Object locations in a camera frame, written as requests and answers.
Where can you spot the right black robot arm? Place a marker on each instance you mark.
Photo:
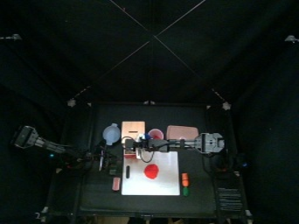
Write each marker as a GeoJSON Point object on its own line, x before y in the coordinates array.
{"type": "Point", "coordinates": [208, 143]}

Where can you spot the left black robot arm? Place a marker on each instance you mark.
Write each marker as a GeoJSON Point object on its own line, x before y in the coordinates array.
{"type": "Point", "coordinates": [43, 143]}

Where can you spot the wooden drawer box casing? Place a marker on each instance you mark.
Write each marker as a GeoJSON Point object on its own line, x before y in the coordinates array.
{"type": "Point", "coordinates": [132, 129]}

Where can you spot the grey-blue plastic bowl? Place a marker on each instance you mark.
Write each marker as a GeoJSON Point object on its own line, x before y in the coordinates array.
{"type": "Point", "coordinates": [111, 134]}

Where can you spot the green striped block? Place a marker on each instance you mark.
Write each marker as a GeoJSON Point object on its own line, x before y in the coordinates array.
{"type": "Point", "coordinates": [113, 172]}

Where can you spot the pink rectangular block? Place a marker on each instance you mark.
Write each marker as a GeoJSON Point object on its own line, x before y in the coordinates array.
{"type": "Point", "coordinates": [116, 184]}

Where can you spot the white cutting board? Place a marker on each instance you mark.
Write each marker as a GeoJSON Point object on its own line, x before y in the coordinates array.
{"type": "Point", "coordinates": [163, 183]}

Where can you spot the orange toy piece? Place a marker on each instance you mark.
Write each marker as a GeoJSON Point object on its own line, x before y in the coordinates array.
{"type": "Point", "coordinates": [184, 183]}
{"type": "Point", "coordinates": [184, 176]}

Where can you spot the green toy piece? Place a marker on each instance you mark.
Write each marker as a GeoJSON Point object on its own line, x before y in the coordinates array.
{"type": "Point", "coordinates": [185, 191]}

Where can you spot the white printed label sticker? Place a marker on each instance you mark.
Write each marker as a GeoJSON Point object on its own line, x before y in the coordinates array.
{"type": "Point", "coordinates": [230, 199]}

